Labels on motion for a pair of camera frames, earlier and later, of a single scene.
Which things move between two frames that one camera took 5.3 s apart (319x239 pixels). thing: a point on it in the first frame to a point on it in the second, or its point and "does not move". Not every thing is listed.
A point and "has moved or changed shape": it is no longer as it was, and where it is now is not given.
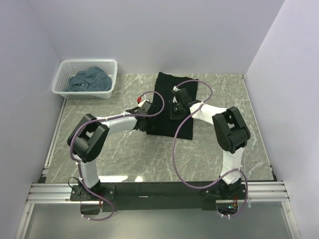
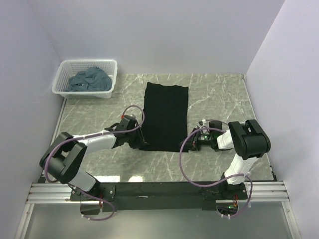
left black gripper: x=150 y=127 to x=139 y=141
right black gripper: x=172 y=115 to x=192 y=142
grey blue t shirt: x=93 y=79 does not move
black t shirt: x=165 y=84 has moved or changed shape
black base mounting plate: x=189 y=195 does not move
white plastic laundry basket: x=85 y=78 does not move
